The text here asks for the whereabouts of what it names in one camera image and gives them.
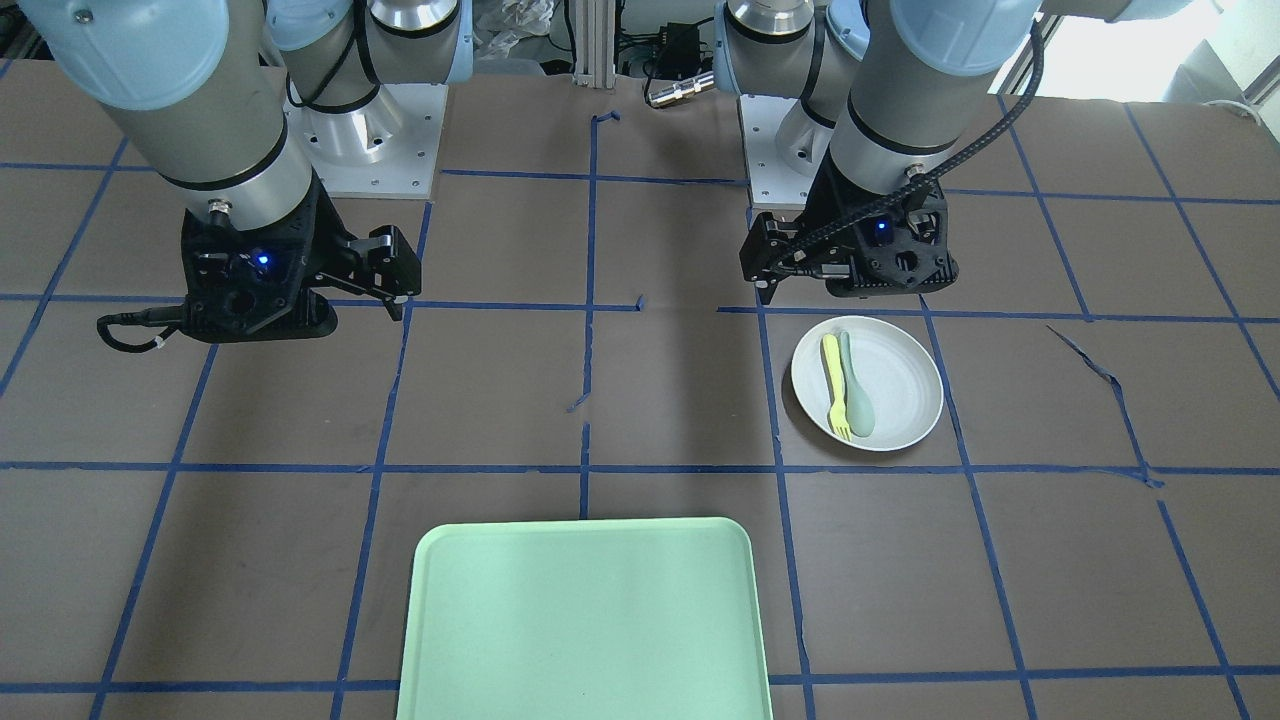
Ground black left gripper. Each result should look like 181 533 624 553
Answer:
740 183 959 304

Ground black power adapter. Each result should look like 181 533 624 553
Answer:
645 20 705 79

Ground aluminium frame post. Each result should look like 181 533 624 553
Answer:
566 0 617 91

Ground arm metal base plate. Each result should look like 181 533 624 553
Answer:
739 95 833 213
283 85 449 201

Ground pale green plastic spoon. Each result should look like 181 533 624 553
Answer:
837 331 876 438

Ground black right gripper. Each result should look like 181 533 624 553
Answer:
180 177 422 345

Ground light green plastic tray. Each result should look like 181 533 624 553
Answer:
396 518 773 719

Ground yellow plastic fork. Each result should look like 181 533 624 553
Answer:
820 333 852 441

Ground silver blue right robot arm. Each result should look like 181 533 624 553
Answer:
20 1 475 354

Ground white round plate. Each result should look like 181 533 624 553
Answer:
788 316 945 454

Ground gold metal cylinder tool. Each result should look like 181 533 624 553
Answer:
644 70 716 110

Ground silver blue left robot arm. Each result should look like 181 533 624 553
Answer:
713 1 1181 305

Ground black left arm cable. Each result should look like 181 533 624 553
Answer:
783 18 1046 263

